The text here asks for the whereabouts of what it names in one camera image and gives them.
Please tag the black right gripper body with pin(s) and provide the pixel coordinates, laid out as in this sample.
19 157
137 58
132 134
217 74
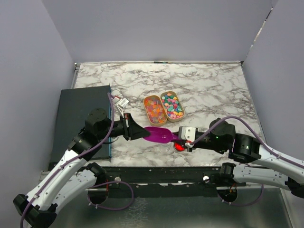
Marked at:
197 143

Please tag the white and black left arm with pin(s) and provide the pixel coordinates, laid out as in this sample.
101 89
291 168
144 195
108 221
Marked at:
74 172

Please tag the dark box with blue edge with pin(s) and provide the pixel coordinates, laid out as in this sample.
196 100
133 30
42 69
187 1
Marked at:
74 108

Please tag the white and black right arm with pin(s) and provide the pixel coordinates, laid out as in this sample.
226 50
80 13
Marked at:
253 160

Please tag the purple plastic scoop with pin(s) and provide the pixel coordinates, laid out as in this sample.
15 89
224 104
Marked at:
160 135

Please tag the red round lid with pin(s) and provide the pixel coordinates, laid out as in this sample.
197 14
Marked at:
179 147

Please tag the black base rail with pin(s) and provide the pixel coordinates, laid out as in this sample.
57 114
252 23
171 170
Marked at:
158 182

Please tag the beige tray translucent star candies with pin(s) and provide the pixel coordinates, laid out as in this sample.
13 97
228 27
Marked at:
155 111

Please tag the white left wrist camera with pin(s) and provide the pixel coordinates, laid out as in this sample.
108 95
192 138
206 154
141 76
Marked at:
121 104

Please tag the beige tray opaque star candies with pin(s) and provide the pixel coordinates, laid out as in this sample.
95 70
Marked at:
173 106

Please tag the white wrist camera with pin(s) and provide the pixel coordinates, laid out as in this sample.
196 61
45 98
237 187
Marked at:
121 104
187 133

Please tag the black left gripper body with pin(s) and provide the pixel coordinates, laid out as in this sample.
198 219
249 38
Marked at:
121 127

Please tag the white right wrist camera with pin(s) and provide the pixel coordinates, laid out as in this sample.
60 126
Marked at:
187 133

